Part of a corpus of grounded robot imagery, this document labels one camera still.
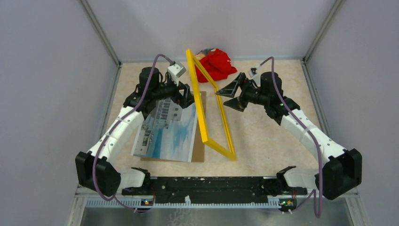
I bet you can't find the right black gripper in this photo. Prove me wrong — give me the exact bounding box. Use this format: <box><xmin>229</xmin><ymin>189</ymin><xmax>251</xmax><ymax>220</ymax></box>
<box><xmin>216</xmin><ymin>73</ymin><xmax>269</xmax><ymax>112</ymax></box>

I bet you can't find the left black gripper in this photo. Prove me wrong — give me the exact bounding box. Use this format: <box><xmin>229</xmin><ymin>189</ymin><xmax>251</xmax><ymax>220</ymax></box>
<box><xmin>152</xmin><ymin>74</ymin><xmax>198</xmax><ymax>108</ymax></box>

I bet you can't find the building and sky photo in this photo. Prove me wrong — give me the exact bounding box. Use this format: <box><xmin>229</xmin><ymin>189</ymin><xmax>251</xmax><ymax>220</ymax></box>
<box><xmin>131</xmin><ymin>98</ymin><xmax>199</xmax><ymax>163</ymax></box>

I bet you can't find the yellow wooden photo frame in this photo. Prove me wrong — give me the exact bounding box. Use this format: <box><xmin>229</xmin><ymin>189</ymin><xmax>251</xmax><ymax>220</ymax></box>
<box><xmin>185</xmin><ymin>49</ymin><xmax>237</xmax><ymax>161</ymax></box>

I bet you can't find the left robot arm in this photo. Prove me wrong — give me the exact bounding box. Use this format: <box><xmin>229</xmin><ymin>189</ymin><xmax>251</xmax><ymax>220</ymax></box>
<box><xmin>75</xmin><ymin>64</ymin><xmax>194</xmax><ymax>201</ymax></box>

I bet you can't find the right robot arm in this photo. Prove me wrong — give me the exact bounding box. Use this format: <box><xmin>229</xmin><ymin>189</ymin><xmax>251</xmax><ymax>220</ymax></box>
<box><xmin>216</xmin><ymin>72</ymin><xmax>362</xmax><ymax>200</ymax></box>

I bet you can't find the red crumpled cloth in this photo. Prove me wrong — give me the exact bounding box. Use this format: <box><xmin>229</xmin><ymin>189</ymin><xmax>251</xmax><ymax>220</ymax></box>
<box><xmin>196</xmin><ymin>48</ymin><xmax>238</xmax><ymax>81</ymax></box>

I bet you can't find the brown backing board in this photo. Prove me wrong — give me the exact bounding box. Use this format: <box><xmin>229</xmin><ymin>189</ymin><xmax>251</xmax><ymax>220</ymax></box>
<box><xmin>140</xmin><ymin>91</ymin><xmax>207</xmax><ymax>163</ymax></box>

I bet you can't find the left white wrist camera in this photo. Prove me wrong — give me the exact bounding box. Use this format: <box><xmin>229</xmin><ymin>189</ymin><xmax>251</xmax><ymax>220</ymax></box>
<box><xmin>168</xmin><ymin>62</ymin><xmax>186</xmax><ymax>87</ymax></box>

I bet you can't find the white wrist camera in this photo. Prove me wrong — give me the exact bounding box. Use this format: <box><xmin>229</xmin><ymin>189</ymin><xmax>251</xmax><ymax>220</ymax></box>
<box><xmin>168</xmin><ymin>62</ymin><xmax>186</xmax><ymax>87</ymax></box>
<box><xmin>248</xmin><ymin>65</ymin><xmax>261</xmax><ymax>79</ymax></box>

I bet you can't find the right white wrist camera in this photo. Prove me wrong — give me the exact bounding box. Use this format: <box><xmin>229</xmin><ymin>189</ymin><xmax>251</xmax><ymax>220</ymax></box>
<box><xmin>248</xmin><ymin>65</ymin><xmax>261</xmax><ymax>79</ymax></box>

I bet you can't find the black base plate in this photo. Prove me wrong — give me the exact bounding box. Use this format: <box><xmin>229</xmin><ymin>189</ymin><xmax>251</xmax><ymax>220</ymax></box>
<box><xmin>121</xmin><ymin>177</ymin><xmax>308</xmax><ymax>204</ymax></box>

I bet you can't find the aluminium front rail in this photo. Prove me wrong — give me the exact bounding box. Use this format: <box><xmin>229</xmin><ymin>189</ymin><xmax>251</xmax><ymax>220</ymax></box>
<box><xmin>68</xmin><ymin>187</ymin><xmax>370</xmax><ymax>226</ymax></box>

